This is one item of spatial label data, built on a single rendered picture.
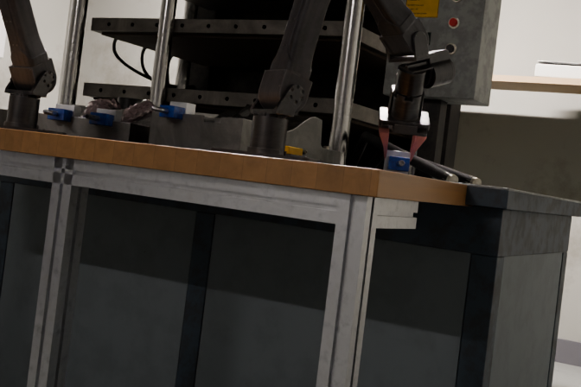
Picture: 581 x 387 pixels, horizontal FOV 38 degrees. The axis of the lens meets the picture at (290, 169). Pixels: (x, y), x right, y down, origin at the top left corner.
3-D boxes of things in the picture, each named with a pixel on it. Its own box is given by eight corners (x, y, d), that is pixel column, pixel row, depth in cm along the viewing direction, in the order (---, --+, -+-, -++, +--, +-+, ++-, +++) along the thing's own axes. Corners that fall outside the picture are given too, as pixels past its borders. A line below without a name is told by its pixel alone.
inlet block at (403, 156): (412, 178, 166) (416, 150, 166) (387, 174, 166) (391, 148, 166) (405, 178, 179) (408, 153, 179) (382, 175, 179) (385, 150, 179)
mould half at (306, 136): (238, 158, 187) (245, 98, 187) (147, 148, 200) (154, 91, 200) (338, 173, 230) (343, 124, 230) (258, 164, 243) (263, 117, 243)
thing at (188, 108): (158, 120, 187) (161, 96, 187) (141, 118, 190) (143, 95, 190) (193, 127, 199) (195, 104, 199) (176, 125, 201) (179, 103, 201)
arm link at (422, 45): (430, 84, 178) (423, 27, 176) (460, 83, 171) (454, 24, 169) (390, 93, 171) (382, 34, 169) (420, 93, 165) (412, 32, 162)
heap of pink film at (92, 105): (137, 123, 210) (140, 93, 210) (72, 117, 214) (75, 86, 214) (173, 132, 235) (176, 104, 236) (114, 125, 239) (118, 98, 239)
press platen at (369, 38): (348, 36, 266) (350, 20, 266) (90, 30, 321) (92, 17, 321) (430, 75, 330) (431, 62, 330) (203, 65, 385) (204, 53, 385)
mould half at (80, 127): (127, 146, 198) (133, 99, 198) (28, 134, 204) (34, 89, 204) (196, 156, 247) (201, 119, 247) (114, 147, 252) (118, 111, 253)
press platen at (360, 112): (339, 114, 266) (341, 98, 266) (82, 95, 320) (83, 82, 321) (422, 138, 330) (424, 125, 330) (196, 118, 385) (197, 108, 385)
